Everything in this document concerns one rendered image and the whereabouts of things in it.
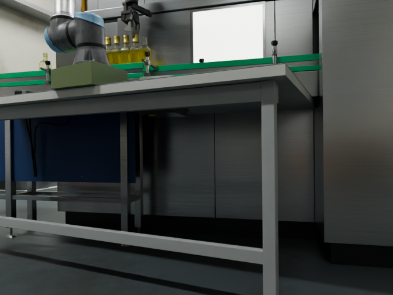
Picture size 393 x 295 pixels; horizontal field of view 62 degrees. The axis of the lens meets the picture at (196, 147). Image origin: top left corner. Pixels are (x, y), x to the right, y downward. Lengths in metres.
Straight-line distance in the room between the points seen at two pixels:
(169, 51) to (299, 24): 0.74
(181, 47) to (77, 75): 0.85
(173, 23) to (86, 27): 0.76
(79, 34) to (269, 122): 0.84
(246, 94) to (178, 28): 1.10
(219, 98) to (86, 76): 0.51
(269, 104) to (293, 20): 1.05
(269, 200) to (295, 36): 1.17
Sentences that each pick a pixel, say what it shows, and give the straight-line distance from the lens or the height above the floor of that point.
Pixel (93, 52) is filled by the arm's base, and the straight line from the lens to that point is 1.39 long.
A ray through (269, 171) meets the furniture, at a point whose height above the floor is 0.44.
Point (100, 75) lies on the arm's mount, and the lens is 1.30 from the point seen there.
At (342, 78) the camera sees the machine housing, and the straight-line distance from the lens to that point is 1.54.
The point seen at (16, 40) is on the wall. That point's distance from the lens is 5.40.
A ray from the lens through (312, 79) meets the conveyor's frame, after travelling 1.70.
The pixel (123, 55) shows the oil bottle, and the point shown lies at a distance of 1.97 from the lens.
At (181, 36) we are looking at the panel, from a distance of 2.03.
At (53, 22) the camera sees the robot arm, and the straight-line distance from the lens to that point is 1.55.
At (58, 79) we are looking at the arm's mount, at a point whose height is 0.78.
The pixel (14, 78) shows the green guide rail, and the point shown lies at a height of 0.93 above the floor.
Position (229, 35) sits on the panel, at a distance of 1.97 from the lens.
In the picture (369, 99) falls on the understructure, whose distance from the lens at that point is 1.55.
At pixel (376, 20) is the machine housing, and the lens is 1.63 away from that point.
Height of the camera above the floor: 0.52
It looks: level
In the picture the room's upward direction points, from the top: 1 degrees counter-clockwise
